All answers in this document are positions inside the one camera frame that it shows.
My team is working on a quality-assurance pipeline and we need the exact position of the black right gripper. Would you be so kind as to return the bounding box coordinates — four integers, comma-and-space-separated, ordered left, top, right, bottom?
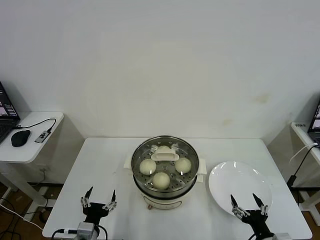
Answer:
229, 192, 273, 237

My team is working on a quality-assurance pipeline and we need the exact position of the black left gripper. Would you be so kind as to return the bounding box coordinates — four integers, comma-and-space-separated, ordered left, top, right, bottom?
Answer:
79, 185, 118, 225

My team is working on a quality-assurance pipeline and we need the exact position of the white steamed baozi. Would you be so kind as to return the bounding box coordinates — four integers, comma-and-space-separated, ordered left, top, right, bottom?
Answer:
151, 172, 171, 190
156, 145, 175, 155
174, 157, 192, 174
138, 159, 157, 176

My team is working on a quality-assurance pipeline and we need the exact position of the glass lid with cream handle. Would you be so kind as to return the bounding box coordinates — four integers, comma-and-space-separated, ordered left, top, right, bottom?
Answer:
131, 136, 200, 186

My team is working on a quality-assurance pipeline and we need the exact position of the stainless steel steamer basket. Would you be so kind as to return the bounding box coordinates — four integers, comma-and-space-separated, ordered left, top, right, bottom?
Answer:
123, 135, 207, 197

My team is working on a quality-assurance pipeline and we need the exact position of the white round plate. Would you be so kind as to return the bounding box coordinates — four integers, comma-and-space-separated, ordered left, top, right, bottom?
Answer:
207, 161, 273, 220

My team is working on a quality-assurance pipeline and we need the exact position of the white electric cooker base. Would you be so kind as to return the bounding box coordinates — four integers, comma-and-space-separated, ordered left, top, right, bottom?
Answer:
124, 167, 205, 211

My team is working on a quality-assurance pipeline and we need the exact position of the white side table with mouse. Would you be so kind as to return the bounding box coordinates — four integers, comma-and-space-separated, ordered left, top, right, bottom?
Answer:
0, 111, 85, 208

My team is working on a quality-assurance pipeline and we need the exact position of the grey usb hub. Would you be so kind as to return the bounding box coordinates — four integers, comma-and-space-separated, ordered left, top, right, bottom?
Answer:
34, 129, 51, 144

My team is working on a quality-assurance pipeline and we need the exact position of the black computer mouse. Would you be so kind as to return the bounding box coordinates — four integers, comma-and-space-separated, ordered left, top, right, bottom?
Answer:
10, 129, 32, 148

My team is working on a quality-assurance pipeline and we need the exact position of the black laptop beside label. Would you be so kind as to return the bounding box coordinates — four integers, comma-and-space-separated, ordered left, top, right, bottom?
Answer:
307, 96, 320, 148

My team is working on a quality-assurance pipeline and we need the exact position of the black laptop beside mouse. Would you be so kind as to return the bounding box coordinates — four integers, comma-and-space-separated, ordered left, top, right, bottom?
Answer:
0, 81, 21, 145

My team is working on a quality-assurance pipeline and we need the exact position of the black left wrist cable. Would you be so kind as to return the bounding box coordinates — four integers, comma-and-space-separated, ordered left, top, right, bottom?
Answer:
96, 223, 109, 240

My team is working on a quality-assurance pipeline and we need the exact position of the black cable with adapter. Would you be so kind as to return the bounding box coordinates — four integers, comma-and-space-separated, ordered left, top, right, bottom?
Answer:
287, 143, 320, 187

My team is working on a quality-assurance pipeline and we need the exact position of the white floor cable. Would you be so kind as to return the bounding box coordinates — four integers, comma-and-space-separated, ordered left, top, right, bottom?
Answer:
0, 204, 45, 230

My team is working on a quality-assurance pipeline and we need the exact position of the white laptop cable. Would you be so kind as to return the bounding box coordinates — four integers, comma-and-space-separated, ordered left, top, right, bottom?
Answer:
289, 142, 319, 162

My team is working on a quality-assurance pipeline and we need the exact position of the black usb cable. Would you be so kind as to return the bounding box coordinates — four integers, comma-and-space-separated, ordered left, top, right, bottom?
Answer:
12, 117, 57, 132

